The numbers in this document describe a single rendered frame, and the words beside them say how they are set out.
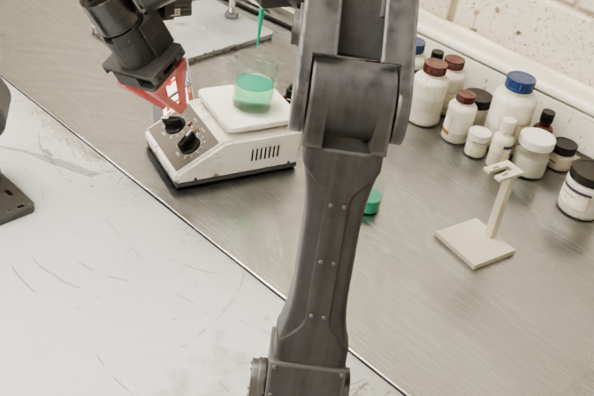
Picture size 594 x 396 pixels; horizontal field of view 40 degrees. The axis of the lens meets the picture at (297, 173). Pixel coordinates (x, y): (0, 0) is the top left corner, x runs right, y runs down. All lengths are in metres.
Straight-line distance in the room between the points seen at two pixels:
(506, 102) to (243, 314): 0.60
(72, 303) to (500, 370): 0.50
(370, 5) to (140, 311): 0.47
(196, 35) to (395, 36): 0.97
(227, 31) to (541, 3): 0.59
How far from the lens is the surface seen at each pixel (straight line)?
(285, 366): 0.71
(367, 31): 0.68
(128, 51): 1.04
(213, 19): 1.66
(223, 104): 1.19
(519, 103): 1.35
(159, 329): 0.95
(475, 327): 1.03
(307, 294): 0.68
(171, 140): 1.19
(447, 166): 1.32
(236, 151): 1.16
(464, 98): 1.35
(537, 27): 1.47
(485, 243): 1.16
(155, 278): 1.01
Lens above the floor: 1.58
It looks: 34 degrees down
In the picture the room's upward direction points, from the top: 9 degrees clockwise
